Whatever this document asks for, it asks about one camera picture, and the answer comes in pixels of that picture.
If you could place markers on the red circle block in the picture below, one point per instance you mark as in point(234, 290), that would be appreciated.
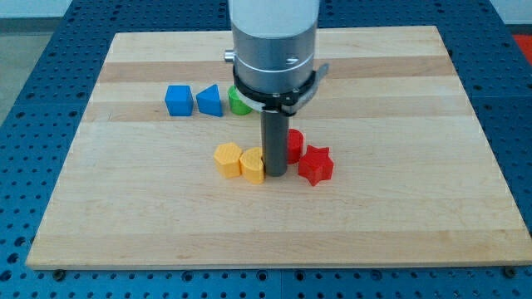
point(295, 146)

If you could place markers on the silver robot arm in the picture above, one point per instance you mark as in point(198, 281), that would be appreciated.
point(274, 42)

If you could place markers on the red star block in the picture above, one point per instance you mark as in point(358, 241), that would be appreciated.
point(316, 165)

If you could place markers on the yellow heart block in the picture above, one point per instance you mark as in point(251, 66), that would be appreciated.
point(252, 165)

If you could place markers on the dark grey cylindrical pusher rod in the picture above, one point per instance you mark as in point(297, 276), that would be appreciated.
point(274, 133)

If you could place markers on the yellow hexagon block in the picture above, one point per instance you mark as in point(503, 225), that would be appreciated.
point(226, 158)

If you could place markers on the green round block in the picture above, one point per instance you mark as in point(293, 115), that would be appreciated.
point(235, 104)

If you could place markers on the blue triangle block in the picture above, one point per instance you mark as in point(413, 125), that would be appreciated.
point(209, 101)

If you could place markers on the blue cube block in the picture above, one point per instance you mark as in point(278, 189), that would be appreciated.
point(179, 100)

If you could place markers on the wooden board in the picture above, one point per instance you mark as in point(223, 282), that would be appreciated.
point(414, 183)

